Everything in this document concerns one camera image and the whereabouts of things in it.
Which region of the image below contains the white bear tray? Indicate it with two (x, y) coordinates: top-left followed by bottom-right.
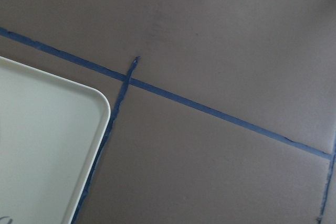
(1, 58), (111, 223)

